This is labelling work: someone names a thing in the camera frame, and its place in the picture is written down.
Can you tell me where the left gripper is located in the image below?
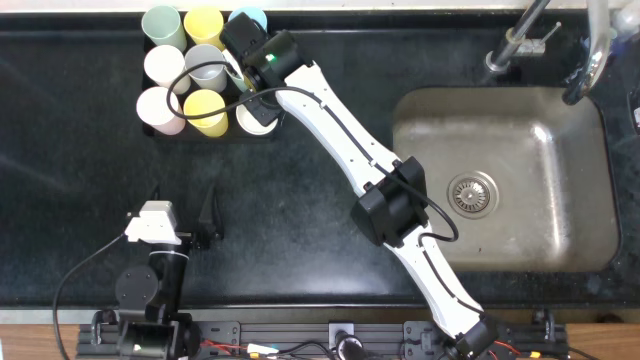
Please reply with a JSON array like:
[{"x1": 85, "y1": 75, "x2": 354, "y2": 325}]
[{"x1": 147, "y1": 182, "x2": 225, "y2": 251}]

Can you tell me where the pink cup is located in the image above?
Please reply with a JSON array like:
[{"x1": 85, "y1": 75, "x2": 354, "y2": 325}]
[{"x1": 135, "y1": 86, "x2": 187, "y2": 137}]

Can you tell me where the white cup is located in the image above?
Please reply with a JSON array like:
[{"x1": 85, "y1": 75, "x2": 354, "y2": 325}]
[
  {"x1": 143, "y1": 44, "x2": 192, "y2": 95},
  {"x1": 235, "y1": 102, "x2": 279, "y2": 137}
]

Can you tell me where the yellow cup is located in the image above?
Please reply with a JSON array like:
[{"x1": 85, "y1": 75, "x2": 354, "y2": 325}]
[
  {"x1": 183, "y1": 5, "x2": 225, "y2": 51},
  {"x1": 182, "y1": 88, "x2": 230, "y2": 139}
]

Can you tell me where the black tray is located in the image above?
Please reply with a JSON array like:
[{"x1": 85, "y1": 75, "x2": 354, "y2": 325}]
[{"x1": 142, "y1": 29, "x2": 276, "y2": 141}]

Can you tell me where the green cup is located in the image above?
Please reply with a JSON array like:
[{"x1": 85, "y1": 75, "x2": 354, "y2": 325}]
[
  {"x1": 222, "y1": 48, "x2": 251, "y2": 94},
  {"x1": 141, "y1": 5, "x2": 188, "y2": 52}
]

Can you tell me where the grey cup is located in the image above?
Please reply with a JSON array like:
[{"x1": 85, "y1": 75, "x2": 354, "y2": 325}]
[{"x1": 184, "y1": 43, "x2": 229, "y2": 94}]

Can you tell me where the blue cup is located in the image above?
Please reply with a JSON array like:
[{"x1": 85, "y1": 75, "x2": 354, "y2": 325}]
[{"x1": 228, "y1": 5, "x2": 268, "y2": 32}]

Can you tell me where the steel sink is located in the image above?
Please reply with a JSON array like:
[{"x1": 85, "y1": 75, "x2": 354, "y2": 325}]
[{"x1": 392, "y1": 87, "x2": 621, "y2": 274}]

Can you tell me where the steel tap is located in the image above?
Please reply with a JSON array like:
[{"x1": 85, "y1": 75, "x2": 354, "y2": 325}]
[{"x1": 482, "y1": 0, "x2": 615, "y2": 107}]

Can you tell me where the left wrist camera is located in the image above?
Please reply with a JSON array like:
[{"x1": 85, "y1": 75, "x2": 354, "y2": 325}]
[{"x1": 123, "y1": 199, "x2": 182, "y2": 246}]

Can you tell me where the black cable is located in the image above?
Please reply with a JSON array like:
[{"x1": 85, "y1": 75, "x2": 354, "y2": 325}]
[
  {"x1": 51, "y1": 233, "x2": 126, "y2": 360},
  {"x1": 166, "y1": 59, "x2": 460, "y2": 244}
]

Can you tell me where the mounting rail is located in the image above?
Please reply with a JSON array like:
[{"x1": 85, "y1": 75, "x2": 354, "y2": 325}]
[{"x1": 74, "y1": 308, "x2": 571, "y2": 360}]

